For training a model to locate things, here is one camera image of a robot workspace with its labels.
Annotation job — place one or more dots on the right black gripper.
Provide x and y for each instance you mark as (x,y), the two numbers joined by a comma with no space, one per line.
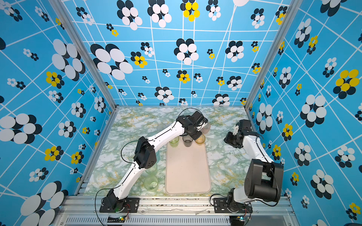
(228,140)

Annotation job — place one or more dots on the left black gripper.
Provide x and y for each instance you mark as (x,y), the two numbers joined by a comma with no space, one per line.
(196,136)

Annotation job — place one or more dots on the grey smoky cup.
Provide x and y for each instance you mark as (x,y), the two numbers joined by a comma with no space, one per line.
(187,140)

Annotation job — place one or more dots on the amber yellow cup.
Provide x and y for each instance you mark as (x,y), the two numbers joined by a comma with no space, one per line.
(200,140)

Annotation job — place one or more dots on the green transparent cup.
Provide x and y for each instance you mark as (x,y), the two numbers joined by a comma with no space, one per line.
(174,142)

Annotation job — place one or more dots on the light green textured cup front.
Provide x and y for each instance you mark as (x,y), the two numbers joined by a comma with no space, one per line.
(151,183)

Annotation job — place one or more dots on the light green textured cup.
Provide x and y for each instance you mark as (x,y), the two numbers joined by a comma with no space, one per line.
(152,171)
(151,183)

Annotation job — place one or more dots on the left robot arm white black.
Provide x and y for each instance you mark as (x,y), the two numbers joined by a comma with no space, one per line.
(145,157)

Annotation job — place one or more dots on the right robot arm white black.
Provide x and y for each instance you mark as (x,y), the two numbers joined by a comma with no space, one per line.
(264,178)

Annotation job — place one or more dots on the pink rectangular tray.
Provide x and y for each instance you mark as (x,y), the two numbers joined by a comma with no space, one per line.
(187,170)

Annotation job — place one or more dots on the pink textured cup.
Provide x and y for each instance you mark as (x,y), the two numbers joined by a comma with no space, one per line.
(206,128)

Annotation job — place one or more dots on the frosted clear textured cup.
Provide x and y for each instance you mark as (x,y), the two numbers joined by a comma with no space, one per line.
(161,127)

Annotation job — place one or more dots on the tall teal cup front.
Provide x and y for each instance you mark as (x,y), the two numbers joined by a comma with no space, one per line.
(157,156)

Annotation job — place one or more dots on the left green circuit board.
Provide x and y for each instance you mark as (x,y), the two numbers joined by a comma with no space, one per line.
(116,219)

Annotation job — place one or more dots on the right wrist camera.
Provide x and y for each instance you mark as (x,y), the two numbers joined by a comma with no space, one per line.
(235,130)

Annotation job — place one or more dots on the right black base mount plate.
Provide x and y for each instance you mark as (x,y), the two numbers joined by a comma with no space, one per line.
(222,205)

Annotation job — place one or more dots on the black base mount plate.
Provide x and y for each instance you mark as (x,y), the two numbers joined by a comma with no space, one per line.
(222,205)
(127,205)

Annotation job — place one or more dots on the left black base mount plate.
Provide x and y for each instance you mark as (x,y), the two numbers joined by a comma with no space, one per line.
(127,205)

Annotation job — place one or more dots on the right aluminium corner post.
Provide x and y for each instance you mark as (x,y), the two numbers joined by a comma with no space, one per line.
(284,27)

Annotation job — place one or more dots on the aluminium corner post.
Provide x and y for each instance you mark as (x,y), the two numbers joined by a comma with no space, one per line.
(77,41)
(284,27)

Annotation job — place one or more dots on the left aluminium corner post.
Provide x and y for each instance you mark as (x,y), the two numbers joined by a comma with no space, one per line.
(77,41)

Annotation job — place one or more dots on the aluminium front rail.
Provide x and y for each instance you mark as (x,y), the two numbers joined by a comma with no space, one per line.
(172,211)

